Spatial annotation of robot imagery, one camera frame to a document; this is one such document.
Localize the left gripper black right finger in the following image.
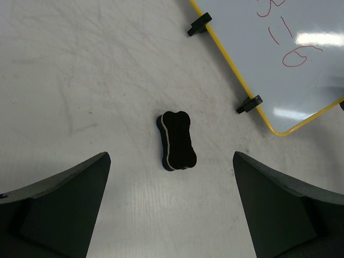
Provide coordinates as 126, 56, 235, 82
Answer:
233, 152, 343, 257

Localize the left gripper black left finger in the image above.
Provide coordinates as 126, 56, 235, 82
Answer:
1, 152, 111, 257

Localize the black bone shaped eraser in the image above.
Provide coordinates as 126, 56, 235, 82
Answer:
156, 111, 197, 171

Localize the yellow framed whiteboard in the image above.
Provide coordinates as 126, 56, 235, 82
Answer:
191, 1, 343, 136

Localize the black whiteboard foot lower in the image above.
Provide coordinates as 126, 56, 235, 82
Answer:
236, 95, 263, 114

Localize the black whiteboard foot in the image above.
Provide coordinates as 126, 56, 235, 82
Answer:
187, 12, 212, 37
236, 95, 263, 114

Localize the black whiteboard foot upper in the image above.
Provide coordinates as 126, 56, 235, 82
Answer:
187, 12, 212, 37

